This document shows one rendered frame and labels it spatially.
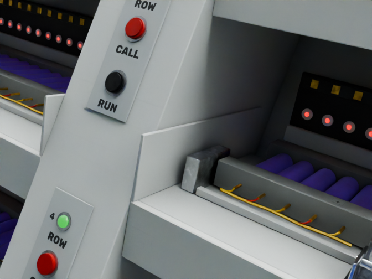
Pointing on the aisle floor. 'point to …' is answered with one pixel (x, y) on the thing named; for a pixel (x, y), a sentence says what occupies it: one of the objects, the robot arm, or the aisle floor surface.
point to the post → (144, 122)
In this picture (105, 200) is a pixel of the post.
